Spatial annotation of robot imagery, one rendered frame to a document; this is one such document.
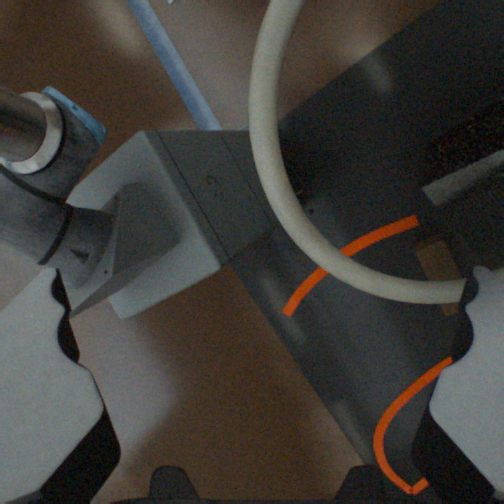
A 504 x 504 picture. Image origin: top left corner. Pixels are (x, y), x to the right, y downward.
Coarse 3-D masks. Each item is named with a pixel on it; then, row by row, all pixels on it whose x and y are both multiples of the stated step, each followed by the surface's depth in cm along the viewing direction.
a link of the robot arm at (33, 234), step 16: (0, 176) 68; (16, 176) 68; (0, 192) 68; (16, 192) 68; (32, 192) 69; (0, 208) 68; (16, 208) 69; (32, 208) 70; (48, 208) 73; (64, 208) 78; (0, 224) 69; (16, 224) 70; (32, 224) 72; (48, 224) 74; (0, 240) 71; (16, 240) 72; (32, 240) 73; (48, 240) 75; (32, 256) 76
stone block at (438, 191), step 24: (456, 120) 103; (480, 120) 79; (432, 144) 94; (456, 144) 86; (480, 144) 78; (432, 168) 93; (456, 168) 85; (480, 168) 79; (432, 192) 94; (456, 192) 88; (480, 192) 83; (456, 216) 93; (480, 216) 87; (480, 240) 91
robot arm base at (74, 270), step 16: (80, 208) 83; (64, 224) 77; (80, 224) 79; (96, 224) 81; (64, 240) 77; (80, 240) 78; (96, 240) 79; (48, 256) 76; (64, 256) 77; (80, 256) 79; (96, 256) 79; (64, 272) 79; (80, 272) 79
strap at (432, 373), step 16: (400, 224) 155; (416, 224) 153; (368, 240) 161; (320, 272) 173; (304, 288) 178; (288, 304) 183; (432, 368) 167; (416, 384) 172; (400, 400) 177; (384, 416) 183; (384, 464) 191; (400, 480) 190
